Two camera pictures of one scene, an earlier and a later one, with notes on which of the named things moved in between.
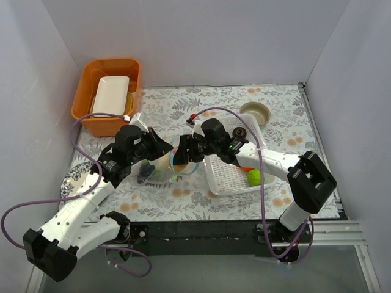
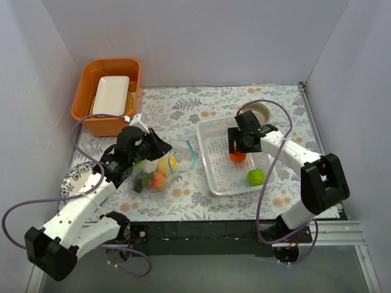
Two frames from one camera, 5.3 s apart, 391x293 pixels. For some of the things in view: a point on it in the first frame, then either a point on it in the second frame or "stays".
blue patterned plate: [73, 178] stays
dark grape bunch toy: [145, 170] to [137, 185]
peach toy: [179, 167] to [158, 182]
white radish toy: [162, 162] to [151, 165]
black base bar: [215, 237] stays
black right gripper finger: [181, 156] to [232, 136]
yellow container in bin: [129, 107] stays
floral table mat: [177, 162] stays
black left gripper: [151, 144] stays
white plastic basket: [223, 177] stays
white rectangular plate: [112, 95] stays
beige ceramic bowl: [261, 112] stays
